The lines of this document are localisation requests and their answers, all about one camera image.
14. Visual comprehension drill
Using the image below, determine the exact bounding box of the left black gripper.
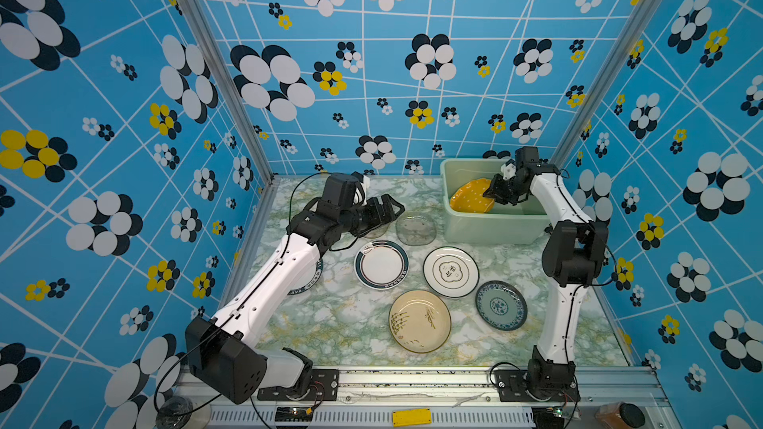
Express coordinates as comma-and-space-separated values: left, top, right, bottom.
340, 191, 405, 236

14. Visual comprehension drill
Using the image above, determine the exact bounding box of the yellow polka dot plate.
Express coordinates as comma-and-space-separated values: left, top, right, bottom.
449, 178, 495, 214

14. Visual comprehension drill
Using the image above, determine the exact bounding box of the greenish clear glass plate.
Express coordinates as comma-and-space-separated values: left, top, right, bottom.
395, 214, 437, 246

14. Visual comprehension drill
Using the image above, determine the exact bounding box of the green rimmed white plate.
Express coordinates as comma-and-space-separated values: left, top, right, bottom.
354, 240, 409, 291

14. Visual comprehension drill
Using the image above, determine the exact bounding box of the white black rimmed plate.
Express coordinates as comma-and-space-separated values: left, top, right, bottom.
423, 246, 480, 298

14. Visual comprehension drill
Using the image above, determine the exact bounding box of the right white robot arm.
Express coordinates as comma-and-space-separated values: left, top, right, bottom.
483, 146, 608, 399

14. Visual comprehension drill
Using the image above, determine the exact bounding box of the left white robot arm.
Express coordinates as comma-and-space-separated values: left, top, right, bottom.
185, 173, 405, 404

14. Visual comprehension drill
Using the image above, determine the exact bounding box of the light green plastic bin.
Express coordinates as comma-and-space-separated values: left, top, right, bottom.
440, 158, 550, 245

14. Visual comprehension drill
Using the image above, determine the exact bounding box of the brownish clear glass plate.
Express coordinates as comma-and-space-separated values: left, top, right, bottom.
365, 224, 389, 240

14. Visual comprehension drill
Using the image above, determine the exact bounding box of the beige bamboo pattern plate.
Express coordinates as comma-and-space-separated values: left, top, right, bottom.
389, 290, 452, 354

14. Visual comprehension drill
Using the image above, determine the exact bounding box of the blue patterned plate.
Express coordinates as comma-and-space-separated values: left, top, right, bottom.
475, 280, 529, 331

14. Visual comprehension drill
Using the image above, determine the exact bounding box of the brown jar black lid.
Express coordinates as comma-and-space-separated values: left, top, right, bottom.
594, 401, 646, 429

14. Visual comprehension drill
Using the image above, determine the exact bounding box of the clear glass lid jar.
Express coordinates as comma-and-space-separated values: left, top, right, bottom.
155, 396, 212, 429

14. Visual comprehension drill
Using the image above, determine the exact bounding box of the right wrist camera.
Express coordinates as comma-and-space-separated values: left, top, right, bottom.
501, 160, 516, 181

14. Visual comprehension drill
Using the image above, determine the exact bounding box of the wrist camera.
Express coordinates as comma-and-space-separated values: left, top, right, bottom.
501, 160, 516, 181
352, 172, 371, 193

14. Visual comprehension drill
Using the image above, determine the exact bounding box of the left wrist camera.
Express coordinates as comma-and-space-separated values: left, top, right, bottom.
352, 172, 371, 193

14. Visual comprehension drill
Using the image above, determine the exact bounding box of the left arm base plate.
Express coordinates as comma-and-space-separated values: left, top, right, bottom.
256, 369, 340, 402

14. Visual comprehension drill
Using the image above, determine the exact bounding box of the aluminium front rail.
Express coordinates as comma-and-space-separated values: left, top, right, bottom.
178, 367, 680, 428

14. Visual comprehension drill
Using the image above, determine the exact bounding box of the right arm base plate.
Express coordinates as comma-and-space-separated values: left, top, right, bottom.
490, 369, 580, 405

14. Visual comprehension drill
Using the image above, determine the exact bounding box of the yellow tag on rail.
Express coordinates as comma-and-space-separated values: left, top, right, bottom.
393, 409, 432, 428

